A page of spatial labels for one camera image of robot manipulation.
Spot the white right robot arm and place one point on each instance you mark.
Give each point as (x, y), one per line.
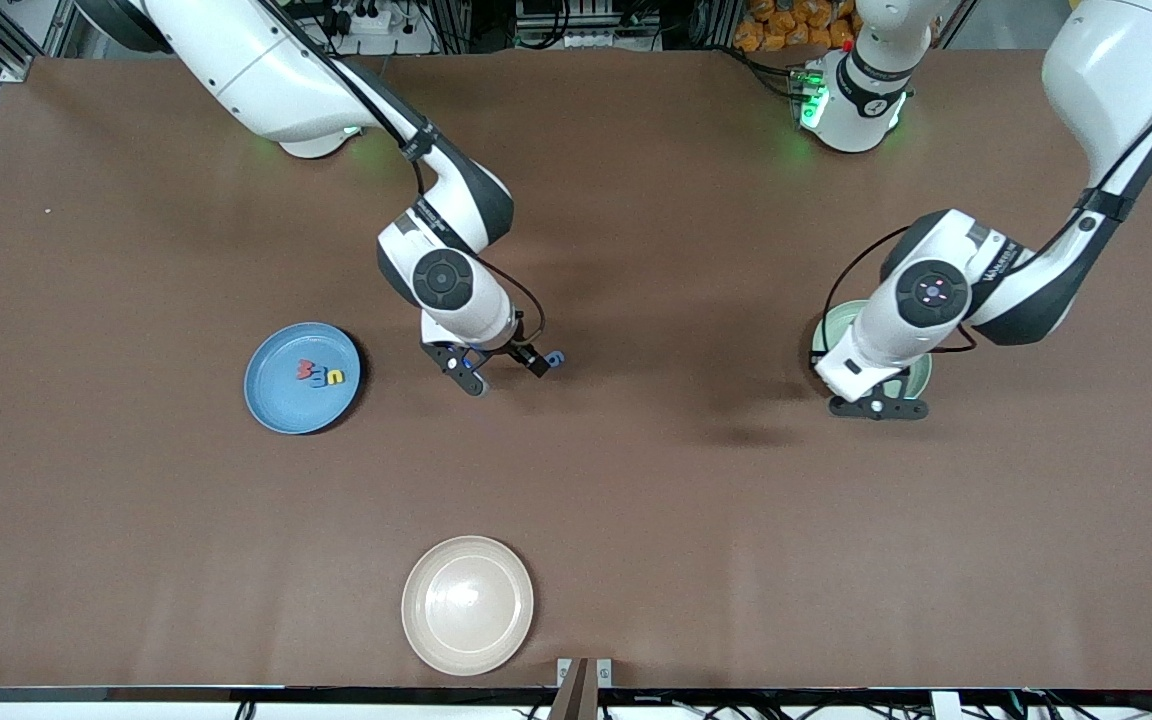
(236, 60)

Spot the orange snack packets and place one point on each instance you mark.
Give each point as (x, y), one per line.
(786, 25)

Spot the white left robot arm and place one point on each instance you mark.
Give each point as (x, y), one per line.
(1106, 70)

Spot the red foam letter w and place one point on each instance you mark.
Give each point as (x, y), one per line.
(304, 370)

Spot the blue foam letter m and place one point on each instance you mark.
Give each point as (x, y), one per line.
(320, 374)

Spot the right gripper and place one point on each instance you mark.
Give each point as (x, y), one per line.
(519, 349)

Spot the yellow foam letter u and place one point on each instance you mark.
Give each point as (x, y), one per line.
(338, 372)

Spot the white power strip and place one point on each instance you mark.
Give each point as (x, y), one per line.
(376, 20)
(586, 40)

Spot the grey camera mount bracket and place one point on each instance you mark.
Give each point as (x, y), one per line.
(576, 700)

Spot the brown table cover sheet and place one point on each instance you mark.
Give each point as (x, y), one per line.
(136, 520)

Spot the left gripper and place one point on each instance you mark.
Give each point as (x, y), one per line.
(905, 371)

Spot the blue plate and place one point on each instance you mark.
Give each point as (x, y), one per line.
(281, 405)

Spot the green plate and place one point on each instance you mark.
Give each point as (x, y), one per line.
(916, 378)

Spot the beige plate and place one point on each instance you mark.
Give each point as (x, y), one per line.
(467, 605)

